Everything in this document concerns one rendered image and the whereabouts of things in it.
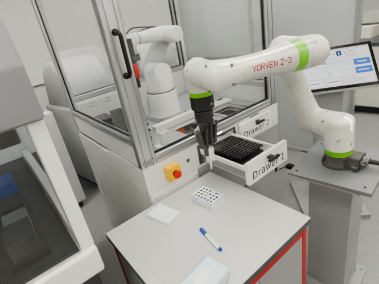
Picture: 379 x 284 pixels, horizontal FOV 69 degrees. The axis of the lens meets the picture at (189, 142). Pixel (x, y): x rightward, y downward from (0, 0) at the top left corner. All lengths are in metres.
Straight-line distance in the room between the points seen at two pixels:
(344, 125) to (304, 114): 0.19
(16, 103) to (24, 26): 3.50
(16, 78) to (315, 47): 0.94
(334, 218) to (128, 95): 1.15
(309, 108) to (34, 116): 1.14
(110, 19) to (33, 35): 3.19
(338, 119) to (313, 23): 1.61
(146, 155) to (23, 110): 0.62
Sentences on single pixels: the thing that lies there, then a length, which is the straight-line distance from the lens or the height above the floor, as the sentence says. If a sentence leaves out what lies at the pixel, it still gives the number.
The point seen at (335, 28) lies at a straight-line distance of 2.80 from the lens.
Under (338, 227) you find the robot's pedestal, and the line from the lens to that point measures 1.62.
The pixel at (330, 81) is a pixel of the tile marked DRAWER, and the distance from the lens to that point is 2.04.
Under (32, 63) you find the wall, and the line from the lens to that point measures 4.25.
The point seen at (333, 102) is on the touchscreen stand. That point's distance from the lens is 2.17.
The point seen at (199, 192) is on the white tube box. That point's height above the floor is 0.80.
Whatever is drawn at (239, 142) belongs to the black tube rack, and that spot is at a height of 0.89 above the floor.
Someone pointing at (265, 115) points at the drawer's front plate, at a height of 0.91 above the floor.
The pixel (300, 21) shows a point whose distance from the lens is 2.90.
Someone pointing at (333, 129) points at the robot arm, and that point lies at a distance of 1.37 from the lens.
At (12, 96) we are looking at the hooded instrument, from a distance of 0.80.
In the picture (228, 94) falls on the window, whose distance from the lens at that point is 1.54.
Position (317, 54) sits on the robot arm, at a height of 1.34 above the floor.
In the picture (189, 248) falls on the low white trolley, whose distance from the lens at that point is 1.10.
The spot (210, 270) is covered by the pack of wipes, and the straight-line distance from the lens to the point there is 0.97.
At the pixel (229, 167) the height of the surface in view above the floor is 0.87.
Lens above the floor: 1.54
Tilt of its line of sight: 24 degrees down
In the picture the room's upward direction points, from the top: 10 degrees counter-clockwise
